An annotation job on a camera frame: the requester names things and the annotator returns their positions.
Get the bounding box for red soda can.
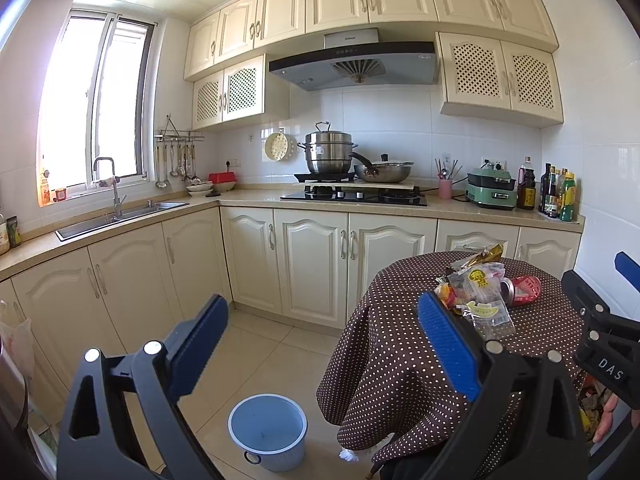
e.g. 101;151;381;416
500;275;541;307

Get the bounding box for clear snack wrapper yellow label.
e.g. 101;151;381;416
447;262;515;340

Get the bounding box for light blue trash bucket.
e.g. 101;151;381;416
228;393;308;472

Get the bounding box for person's right hand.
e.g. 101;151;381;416
592;393;618;443

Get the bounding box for green yellow bottle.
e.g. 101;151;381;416
560;171;576;222

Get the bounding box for gold foil snack bag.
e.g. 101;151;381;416
449;244;503;272

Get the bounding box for dark glass bottle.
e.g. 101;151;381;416
538;162;551;214

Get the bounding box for dark soy sauce bottle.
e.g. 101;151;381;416
516;156;536;210

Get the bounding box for brown polka dot tablecloth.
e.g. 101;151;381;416
317;252;586;464

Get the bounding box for green electric cooker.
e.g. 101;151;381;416
465;166;518;210

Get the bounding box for lower cream cabinets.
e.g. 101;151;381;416
1;200;582;408

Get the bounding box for cream cabinets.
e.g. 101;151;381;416
1;200;582;408
184;0;564;130

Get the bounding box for pink utensil cup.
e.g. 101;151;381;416
438;179;454;200

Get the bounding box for black gas stove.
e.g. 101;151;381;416
281;172;427;207

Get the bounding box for steel sink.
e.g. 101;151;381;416
55;200;186;242

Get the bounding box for chrome faucet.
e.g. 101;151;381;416
92;156;122;219

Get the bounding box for steel wok with lid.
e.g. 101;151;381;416
349;152;413;184

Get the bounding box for upper cream cabinets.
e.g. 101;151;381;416
184;0;564;130

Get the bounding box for white bowls stack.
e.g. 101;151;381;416
186;182;214;196

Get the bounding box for red box on counter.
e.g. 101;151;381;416
208;171;236;184

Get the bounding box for steel steamer pot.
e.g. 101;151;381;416
297;122;357;174

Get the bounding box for hanging utensil rack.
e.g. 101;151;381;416
153;114;204;190

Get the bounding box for window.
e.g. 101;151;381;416
37;9;155;207

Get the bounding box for range hood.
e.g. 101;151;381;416
267;23;438;91

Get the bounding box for cream round strainer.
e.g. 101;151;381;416
264;131;290;162

